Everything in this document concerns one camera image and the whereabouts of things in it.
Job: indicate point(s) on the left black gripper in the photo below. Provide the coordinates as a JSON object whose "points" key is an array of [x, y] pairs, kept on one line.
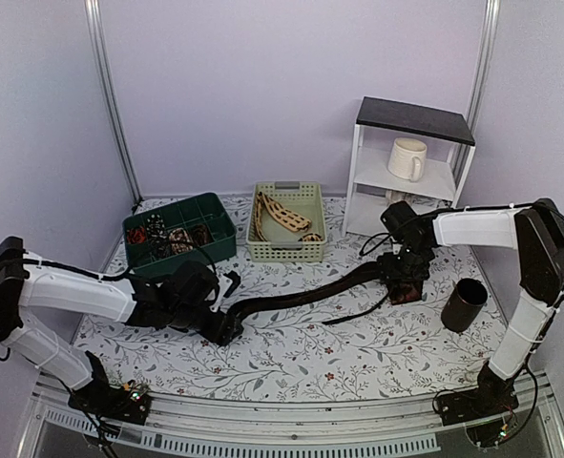
{"points": [[221, 332]]}

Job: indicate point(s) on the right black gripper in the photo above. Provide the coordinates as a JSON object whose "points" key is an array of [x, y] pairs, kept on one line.
{"points": [[389, 270]]}

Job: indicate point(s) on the dark red patterned tie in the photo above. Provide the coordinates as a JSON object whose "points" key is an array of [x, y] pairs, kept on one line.
{"points": [[400, 289]]}

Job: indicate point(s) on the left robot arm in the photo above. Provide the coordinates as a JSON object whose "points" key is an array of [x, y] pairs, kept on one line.
{"points": [[188, 299]]}

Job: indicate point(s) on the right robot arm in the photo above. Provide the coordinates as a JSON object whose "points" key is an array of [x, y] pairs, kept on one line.
{"points": [[534, 230]]}

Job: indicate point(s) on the dark brown cylinder cup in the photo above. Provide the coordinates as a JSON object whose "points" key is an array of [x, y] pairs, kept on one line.
{"points": [[467, 299]]}

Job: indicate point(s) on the patterned glass cup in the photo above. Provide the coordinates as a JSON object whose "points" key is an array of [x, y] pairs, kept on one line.
{"points": [[393, 196]]}

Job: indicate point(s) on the dark brown rolled tie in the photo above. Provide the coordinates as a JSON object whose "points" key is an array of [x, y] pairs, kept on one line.
{"points": [[200, 234]]}

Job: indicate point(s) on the floral white table mat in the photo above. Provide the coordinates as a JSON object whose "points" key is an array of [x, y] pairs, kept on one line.
{"points": [[350, 347]]}

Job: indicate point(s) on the tan patterned rolled tie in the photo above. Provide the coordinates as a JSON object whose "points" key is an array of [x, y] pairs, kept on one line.
{"points": [[180, 241]]}

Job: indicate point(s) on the dark green divided organizer box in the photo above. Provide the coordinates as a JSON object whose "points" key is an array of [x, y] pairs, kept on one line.
{"points": [[205, 208]]}

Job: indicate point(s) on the black white dotted rolled tie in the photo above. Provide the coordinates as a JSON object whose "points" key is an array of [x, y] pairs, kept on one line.
{"points": [[157, 235]]}

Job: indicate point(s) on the cream ceramic mug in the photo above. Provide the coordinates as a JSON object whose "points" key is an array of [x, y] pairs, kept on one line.
{"points": [[407, 159]]}

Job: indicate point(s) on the white shelf with black top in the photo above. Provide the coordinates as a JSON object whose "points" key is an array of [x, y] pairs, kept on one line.
{"points": [[442, 182]]}

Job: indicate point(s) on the beige plastic slotted basket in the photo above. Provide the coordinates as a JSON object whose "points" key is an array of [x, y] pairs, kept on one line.
{"points": [[302, 197]]}

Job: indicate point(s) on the red black rolled tie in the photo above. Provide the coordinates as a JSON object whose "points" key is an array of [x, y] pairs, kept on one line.
{"points": [[136, 235]]}

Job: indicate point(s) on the tan black patterned tie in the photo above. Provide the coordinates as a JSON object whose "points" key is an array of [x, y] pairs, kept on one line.
{"points": [[285, 217]]}

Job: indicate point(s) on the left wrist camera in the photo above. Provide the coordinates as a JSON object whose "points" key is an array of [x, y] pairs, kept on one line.
{"points": [[229, 282]]}

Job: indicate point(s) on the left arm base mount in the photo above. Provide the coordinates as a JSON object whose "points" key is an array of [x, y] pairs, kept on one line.
{"points": [[127, 403]]}

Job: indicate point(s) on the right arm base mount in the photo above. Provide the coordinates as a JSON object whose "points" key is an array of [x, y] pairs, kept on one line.
{"points": [[460, 406]]}

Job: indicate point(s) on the aluminium front rail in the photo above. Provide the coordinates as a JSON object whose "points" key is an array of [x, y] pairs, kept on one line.
{"points": [[403, 427]]}

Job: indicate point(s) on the right aluminium frame post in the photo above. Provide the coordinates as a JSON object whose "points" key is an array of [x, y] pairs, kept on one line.
{"points": [[483, 65]]}

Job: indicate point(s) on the aluminium frame post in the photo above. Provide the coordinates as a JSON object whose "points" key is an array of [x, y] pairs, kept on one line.
{"points": [[104, 71], [483, 65]]}

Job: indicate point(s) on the left aluminium frame post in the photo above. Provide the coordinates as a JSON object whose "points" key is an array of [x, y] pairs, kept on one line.
{"points": [[104, 71]]}

